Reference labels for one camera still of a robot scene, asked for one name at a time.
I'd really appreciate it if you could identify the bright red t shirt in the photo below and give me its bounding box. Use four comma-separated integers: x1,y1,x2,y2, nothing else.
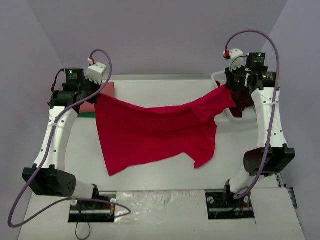
95,85,235,176

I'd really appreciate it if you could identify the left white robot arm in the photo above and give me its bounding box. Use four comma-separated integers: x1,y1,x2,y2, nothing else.
22,63,107,209

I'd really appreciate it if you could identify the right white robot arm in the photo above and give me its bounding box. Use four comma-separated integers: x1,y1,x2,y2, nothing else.
221,50,296,207

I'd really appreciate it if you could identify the dark red t shirt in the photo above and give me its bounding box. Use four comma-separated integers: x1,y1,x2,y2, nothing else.
215,84,254,118

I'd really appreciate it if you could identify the folded salmon pink shirt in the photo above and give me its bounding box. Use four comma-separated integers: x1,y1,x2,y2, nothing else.
79,82,115,114

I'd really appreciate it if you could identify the folded green shirt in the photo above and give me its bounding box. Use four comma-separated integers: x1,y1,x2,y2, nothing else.
78,112,96,118

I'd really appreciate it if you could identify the white plastic basket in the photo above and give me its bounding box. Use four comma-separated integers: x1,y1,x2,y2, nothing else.
211,70,257,124

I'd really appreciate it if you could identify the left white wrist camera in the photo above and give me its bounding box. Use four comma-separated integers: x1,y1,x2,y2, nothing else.
85,58,107,86

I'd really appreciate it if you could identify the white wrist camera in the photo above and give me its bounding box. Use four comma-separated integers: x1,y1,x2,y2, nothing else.
223,48,245,72
85,58,107,86

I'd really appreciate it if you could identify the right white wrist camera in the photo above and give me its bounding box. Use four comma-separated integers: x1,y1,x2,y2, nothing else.
223,48,245,72

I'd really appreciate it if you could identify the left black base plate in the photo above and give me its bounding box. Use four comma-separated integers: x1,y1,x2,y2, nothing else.
68,200,116,223

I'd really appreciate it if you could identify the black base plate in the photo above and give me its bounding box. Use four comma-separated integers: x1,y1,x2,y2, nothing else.
205,189,255,220
68,200,116,223

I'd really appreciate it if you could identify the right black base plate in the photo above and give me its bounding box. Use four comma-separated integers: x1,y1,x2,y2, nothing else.
205,189,255,220

